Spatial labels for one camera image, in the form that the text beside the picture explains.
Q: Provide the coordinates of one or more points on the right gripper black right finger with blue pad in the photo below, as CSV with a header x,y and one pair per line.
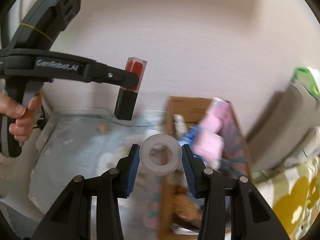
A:
x,y
251,216

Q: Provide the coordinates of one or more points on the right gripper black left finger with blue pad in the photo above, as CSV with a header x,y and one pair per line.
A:
x,y
70,215

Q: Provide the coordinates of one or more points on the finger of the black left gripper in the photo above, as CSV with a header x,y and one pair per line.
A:
x,y
102,73

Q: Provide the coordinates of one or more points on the red black lipstick tube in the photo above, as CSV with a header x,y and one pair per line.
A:
x,y
127,97

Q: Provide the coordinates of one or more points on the clear tape roll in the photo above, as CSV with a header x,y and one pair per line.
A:
x,y
160,154

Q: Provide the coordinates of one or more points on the blue white wipes packet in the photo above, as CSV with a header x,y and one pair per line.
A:
x,y
189,138

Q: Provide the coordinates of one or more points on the person's left hand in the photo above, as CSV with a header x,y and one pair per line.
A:
x,y
25,117

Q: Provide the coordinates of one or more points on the yellow floral bedsheet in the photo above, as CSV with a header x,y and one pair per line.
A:
x,y
293,194

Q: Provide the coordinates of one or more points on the beige cork stopper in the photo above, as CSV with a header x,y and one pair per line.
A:
x,y
102,128

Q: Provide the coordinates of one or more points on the pink teal patterned box liner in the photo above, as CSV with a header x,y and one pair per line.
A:
x,y
235,151

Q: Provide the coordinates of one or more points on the light blue floral cloth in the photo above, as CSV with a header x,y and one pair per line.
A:
x,y
70,145

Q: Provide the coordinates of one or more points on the small white medicine box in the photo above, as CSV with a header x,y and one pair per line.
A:
x,y
180,126

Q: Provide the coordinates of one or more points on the grey sofa cushion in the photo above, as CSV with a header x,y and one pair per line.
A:
x,y
282,127

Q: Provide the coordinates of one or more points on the green plastic bag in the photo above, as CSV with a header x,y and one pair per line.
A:
x,y
309,78

